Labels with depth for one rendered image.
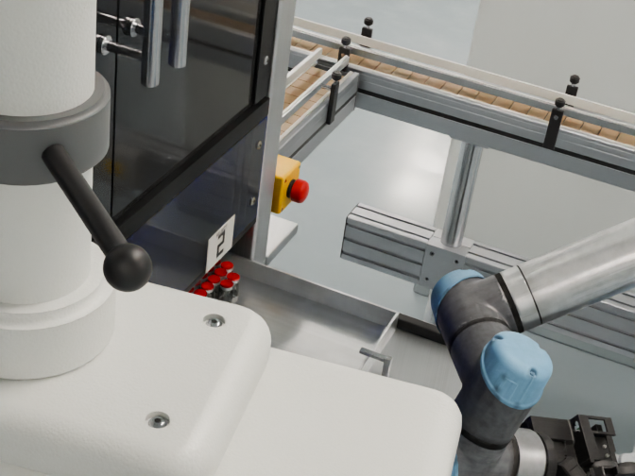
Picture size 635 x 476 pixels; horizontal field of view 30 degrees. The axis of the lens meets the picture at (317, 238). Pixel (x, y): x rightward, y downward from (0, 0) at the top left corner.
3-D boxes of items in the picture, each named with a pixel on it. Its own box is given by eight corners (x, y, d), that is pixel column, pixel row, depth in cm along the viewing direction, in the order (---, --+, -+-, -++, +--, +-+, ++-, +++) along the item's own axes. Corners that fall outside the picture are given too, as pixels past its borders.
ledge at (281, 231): (195, 241, 206) (195, 231, 205) (228, 208, 216) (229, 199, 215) (266, 266, 202) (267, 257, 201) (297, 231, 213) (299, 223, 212)
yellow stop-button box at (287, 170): (240, 202, 200) (244, 165, 196) (259, 184, 206) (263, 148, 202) (281, 216, 198) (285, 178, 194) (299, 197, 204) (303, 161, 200)
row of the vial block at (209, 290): (167, 340, 179) (168, 315, 176) (221, 282, 193) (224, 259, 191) (180, 345, 178) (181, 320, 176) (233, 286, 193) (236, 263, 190)
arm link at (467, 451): (451, 447, 126) (416, 502, 129) (532, 454, 131) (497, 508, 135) (423, 397, 131) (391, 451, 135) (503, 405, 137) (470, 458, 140)
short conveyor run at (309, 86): (215, 260, 205) (223, 182, 197) (138, 232, 210) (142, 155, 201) (360, 112, 260) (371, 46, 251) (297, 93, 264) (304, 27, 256)
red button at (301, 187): (280, 201, 199) (283, 181, 196) (289, 192, 202) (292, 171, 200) (300, 209, 197) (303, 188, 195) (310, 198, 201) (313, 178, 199)
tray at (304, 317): (125, 345, 177) (126, 326, 175) (206, 262, 198) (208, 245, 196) (333, 425, 168) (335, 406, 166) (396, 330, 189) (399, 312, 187)
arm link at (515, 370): (474, 301, 131) (431, 375, 136) (506, 366, 122) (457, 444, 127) (535, 316, 133) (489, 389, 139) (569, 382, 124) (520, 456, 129)
